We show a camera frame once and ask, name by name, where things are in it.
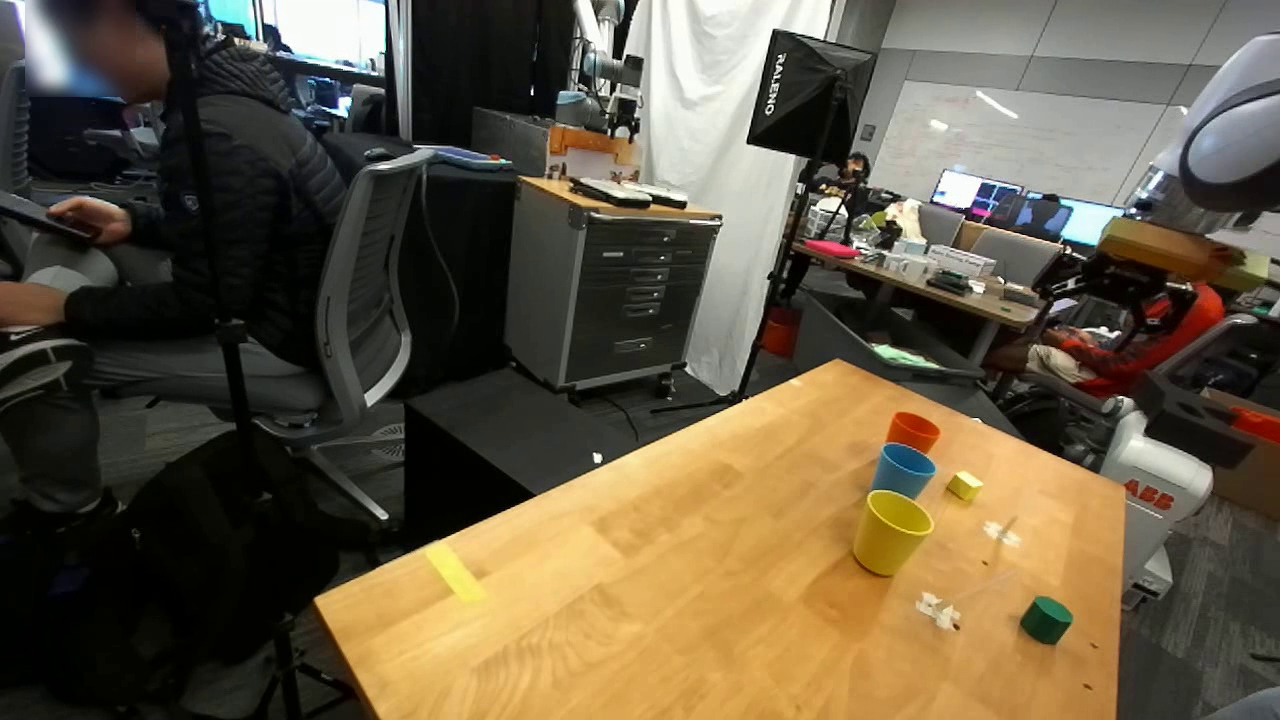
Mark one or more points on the black side cabinet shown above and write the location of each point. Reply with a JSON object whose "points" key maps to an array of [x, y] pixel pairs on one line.
{"points": [[466, 267]]}

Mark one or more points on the black backpack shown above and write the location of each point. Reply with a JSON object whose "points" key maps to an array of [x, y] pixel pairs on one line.
{"points": [[226, 561]]}

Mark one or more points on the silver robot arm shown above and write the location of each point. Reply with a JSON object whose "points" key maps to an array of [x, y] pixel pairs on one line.
{"points": [[605, 93]]}

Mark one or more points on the orange and white box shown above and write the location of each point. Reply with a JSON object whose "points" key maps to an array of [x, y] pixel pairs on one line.
{"points": [[592, 151]]}

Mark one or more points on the orange plastic cup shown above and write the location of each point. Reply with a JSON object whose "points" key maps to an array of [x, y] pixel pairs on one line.
{"points": [[912, 434]]}

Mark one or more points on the black tripod stand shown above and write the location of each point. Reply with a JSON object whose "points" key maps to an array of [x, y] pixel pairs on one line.
{"points": [[237, 374]]}

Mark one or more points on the softbox light stand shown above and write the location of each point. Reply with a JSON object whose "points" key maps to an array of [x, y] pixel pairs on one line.
{"points": [[781, 267]]}

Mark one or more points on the red bucket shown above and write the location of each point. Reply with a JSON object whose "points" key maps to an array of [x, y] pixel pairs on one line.
{"points": [[781, 333]]}

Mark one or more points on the yellow plastic cup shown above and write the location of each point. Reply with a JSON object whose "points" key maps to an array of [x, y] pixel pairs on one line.
{"points": [[886, 541]]}

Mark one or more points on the black keyboard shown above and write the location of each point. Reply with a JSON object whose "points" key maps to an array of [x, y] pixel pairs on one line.
{"points": [[610, 192], [671, 196]]}

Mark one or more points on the desk computer monitor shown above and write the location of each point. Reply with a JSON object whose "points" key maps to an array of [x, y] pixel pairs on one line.
{"points": [[962, 191]]}

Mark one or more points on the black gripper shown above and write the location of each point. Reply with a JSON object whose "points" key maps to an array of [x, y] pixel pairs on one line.
{"points": [[1118, 284]]}

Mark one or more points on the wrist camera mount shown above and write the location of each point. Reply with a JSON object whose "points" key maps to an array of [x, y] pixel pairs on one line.
{"points": [[1172, 249]]}

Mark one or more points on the grey drawer cabinet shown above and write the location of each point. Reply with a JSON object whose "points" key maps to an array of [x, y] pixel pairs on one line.
{"points": [[615, 295]]}

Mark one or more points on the yellow cube block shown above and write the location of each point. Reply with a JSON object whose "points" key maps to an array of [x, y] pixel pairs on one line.
{"points": [[966, 486]]}

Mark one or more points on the black softbox light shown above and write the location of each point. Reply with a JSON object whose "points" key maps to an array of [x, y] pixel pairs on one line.
{"points": [[804, 93]]}

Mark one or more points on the blue plastic cup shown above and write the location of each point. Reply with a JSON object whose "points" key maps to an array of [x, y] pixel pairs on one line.
{"points": [[903, 479]]}

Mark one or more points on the cluttered wooden desk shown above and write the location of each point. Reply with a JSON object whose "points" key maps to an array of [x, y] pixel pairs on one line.
{"points": [[934, 297]]}

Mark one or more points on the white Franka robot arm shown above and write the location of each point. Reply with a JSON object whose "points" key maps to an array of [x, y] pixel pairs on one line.
{"points": [[1242, 134]]}

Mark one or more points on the grey mesh office chair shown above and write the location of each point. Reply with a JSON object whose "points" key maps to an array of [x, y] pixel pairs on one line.
{"points": [[360, 267]]}

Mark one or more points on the person in black jacket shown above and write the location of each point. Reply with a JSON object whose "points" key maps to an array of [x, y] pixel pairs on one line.
{"points": [[253, 200]]}

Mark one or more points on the dark tablet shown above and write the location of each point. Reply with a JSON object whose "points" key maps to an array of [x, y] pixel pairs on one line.
{"points": [[41, 222]]}

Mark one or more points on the white curtain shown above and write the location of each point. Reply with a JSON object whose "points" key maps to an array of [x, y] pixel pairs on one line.
{"points": [[695, 134]]}

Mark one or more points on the person in orange shirt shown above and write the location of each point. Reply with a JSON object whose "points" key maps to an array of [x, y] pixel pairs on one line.
{"points": [[1195, 327]]}

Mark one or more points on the low black table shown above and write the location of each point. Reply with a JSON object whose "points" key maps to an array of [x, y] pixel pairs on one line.
{"points": [[532, 426]]}

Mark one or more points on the green cylinder block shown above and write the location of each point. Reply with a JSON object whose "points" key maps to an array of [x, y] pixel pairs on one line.
{"points": [[1047, 622]]}

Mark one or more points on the white ABB robot base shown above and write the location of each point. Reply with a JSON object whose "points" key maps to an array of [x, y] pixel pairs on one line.
{"points": [[1154, 480]]}

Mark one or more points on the black curtain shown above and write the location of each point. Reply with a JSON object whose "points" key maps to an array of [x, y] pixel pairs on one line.
{"points": [[487, 65]]}

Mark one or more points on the wall whiteboard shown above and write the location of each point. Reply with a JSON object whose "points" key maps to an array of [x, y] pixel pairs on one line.
{"points": [[1015, 134]]}

